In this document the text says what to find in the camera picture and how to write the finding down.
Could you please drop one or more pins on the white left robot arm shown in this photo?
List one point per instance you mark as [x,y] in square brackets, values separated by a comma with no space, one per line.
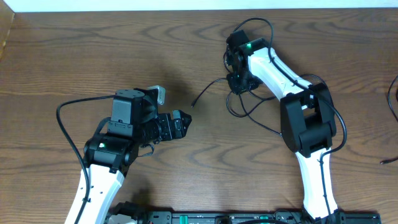
[134,123]

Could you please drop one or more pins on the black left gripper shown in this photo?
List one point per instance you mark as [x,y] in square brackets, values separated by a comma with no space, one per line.
[179,131]

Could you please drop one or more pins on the brown cardboard panel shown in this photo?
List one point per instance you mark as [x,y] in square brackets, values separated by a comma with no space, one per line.
[6,20]

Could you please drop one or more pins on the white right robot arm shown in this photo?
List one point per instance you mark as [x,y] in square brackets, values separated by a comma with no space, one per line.
[307,120]

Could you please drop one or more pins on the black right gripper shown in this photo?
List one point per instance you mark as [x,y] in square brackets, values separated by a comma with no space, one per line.
[236,88]

